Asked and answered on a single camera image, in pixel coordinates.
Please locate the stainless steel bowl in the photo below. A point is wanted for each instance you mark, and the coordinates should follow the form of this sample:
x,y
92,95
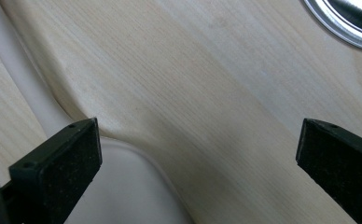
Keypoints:
x,y
350,21

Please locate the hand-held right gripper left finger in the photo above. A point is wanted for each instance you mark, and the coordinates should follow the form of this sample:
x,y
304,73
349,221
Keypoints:
x,y
61,169

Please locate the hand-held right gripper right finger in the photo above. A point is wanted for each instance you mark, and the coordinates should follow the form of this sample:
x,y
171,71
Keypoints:
x,y
344,161

